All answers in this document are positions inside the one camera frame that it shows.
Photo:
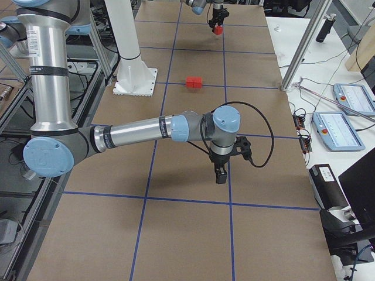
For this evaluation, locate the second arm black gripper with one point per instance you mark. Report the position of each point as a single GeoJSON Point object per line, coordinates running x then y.
{"type": "Point", "coordinates": [219, 159]}

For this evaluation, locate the teach pendant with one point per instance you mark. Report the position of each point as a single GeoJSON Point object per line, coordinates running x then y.
{"type": "Point", "coordinates": [356, 97]}
{"type": "Point", "coordinates": [336, 132]}

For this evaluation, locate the small orange circuit board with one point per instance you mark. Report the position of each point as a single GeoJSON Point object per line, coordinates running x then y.
{"type": "Point", "coordinates": [299, 116]}

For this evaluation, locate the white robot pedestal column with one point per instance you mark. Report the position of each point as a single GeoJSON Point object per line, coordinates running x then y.
{"type": "Point", "coordinates": [123, 27]}

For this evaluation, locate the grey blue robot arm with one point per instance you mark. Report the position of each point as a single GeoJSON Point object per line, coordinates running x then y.
{"type": "Point", "coordinates": [198, 6]}

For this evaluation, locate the black monitor right edge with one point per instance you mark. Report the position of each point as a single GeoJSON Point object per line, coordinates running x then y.
{"type": "Point", "coordinates": [357, 183]}

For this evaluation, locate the wooden board right edge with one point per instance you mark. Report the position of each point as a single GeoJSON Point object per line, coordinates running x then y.
{"type": "Point", "coordinates": [364, 50]}

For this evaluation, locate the teach pendant near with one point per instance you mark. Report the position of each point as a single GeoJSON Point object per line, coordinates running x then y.
{"type": "Point", "coordinates": [336, 132]}

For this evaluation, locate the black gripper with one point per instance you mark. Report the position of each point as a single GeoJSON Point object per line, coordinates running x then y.
{"type": "Point", "coordinates": [217, 14]}

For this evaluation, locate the black cylinder handle tool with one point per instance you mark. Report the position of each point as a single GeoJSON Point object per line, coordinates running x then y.
{"type": "Point", "coordinates": [326, 27]}

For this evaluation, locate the aluminium frame rack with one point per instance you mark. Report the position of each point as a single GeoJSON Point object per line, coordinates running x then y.
{"type": "Point", "coordinates": [57, 143]}

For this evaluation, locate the aluminium frame post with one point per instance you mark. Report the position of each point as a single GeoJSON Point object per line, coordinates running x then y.
{"type": "Point", "coordinates": [304, 43]}

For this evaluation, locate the teach pendant far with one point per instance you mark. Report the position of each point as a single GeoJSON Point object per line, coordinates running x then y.
{"type": "Point", "coordinates": [356, 97]}

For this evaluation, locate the black label printer box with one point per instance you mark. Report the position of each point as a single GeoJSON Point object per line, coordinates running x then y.
{"type": "Point", "coordinates": [327, 191]}

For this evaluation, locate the grey office chair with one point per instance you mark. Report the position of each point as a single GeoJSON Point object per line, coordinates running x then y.
{"type": "Point", "coordinates": [356, 33]}

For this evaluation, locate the red block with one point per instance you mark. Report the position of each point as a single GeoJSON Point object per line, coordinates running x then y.
{"type": "Point", "coordinates": [218, 30]}

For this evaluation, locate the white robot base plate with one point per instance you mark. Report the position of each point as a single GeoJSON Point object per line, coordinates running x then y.
{"type": "Point", "coordinates": [136, 82]}

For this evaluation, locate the brown paper table mat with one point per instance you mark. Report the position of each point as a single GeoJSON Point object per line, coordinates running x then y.
{"type": "Point", "coordinates": [153, 211]}

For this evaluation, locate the second grey blue robot arm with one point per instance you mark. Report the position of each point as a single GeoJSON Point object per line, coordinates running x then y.
{"type": "Point", "coordinates": [216, 129]}

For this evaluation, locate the red block moved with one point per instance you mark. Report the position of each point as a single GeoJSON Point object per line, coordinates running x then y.
{"type": "Point", "coordinates": [190, 82]}
{"type": "Point", "coordinates": [197, 82]}

